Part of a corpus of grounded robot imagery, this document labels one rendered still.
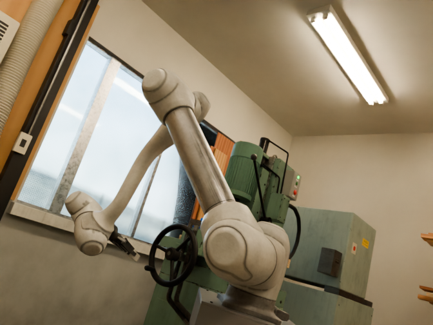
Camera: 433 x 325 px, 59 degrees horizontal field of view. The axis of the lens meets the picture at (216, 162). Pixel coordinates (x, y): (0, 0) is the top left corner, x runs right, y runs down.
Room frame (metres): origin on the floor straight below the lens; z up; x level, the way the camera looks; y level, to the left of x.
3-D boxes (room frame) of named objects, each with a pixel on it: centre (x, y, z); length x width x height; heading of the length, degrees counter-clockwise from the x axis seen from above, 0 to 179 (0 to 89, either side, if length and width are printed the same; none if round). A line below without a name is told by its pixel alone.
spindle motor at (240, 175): (2.06, -0.15, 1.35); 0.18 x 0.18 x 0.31
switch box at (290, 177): (2.21, -0.47, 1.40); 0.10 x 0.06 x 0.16; 138
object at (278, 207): (2.12, -0.41, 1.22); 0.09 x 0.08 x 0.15; 138
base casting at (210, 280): (2.16, -0.24, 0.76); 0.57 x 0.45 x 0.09; 138
